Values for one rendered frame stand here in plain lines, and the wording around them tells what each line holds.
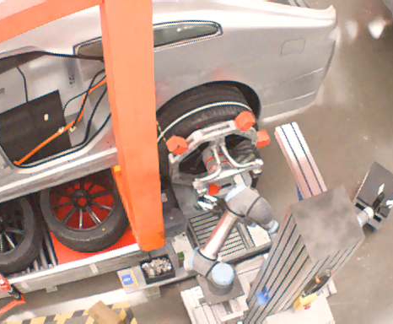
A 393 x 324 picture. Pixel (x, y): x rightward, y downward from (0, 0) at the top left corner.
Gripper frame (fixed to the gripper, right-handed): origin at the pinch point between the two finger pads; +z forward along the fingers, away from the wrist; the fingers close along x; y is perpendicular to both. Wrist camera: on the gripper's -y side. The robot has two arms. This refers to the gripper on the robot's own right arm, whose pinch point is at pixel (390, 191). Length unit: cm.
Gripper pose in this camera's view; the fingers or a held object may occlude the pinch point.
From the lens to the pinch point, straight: 305.4
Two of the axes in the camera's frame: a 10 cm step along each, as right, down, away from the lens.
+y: 0.5, 6.0, 8.0
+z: 8.4, -4.6, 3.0
